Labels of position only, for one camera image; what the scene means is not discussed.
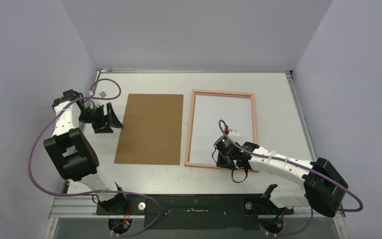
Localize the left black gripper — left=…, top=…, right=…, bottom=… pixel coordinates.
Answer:
left=79, top=103, right=123, bottom=133

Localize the brown cardboard backing board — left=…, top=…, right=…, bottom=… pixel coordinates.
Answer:
left=114, top=94, right=184, bottom=165

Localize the seascape photo print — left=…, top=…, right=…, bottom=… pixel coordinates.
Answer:
left=189, top=95, right=255, bottom=166

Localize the pink wooden picture frame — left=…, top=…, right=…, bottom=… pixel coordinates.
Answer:
left=184, top=89, right=259, bottom=173

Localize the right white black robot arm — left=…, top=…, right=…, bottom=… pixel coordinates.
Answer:
left=213, top=136, right=348, bottom=218

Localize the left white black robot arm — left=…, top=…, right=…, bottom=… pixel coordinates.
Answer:
left=43, top=90, right=129, bottom=215

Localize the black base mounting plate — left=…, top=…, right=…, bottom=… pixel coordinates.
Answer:
left=96, top=194, right=294, bottom=231

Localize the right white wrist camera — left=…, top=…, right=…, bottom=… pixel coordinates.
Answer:
left=227, top=129, right=241, bottom=141

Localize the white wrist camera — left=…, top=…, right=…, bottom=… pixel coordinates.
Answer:
left=227, top=129, right=241, bottom=141
left=89, top=91, right=107, bottom=99

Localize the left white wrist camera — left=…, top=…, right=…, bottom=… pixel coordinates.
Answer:
left=89, top=91, right=107, bottom=99

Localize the aluminium front rail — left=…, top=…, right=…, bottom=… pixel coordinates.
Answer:
left=48, top=194, right=346, bottom=219

